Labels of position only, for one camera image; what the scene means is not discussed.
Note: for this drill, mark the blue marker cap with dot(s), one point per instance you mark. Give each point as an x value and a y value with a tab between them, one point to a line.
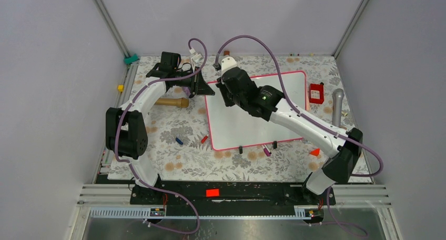
179	141

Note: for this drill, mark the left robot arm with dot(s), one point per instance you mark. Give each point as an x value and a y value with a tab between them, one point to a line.
126	133

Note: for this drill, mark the gold toy microphone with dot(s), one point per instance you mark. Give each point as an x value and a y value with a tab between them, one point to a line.
176	102

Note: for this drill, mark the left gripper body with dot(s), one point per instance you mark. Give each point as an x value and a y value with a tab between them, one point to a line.
189	81

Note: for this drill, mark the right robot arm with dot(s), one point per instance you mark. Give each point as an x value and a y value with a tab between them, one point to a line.
266	102

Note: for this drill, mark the red capped marker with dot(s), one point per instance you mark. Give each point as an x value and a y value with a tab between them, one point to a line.
204	139

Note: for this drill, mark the floral patterned table mat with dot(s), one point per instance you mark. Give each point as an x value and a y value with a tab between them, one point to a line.
290	162

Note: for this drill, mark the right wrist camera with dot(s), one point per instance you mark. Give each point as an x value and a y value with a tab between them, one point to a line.
227	63

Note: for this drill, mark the magenta capped marker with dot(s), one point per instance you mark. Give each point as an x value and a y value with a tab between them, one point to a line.
265	151

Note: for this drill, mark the silver toy microphone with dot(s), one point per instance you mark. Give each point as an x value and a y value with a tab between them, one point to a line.
337	98

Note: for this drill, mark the pink framed whiteboard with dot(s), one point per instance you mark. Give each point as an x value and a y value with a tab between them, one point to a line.
231	127

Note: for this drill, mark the red small box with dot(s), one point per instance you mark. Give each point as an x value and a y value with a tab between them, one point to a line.
316	93

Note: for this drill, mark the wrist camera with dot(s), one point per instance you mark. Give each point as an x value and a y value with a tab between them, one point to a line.
227	63
196	58

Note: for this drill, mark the red triangular block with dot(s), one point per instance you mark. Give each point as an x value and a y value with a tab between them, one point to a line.
315	152

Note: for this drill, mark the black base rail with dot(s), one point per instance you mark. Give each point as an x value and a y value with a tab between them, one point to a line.
275	192

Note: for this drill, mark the teal corner clamp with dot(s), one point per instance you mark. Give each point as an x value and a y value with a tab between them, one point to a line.
131	59

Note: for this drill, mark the red tape label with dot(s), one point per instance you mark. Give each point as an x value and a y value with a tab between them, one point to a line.
215	192

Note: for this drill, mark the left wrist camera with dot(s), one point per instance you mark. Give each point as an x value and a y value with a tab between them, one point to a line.
196	58

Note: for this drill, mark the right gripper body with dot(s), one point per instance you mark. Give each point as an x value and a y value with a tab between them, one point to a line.
229	99

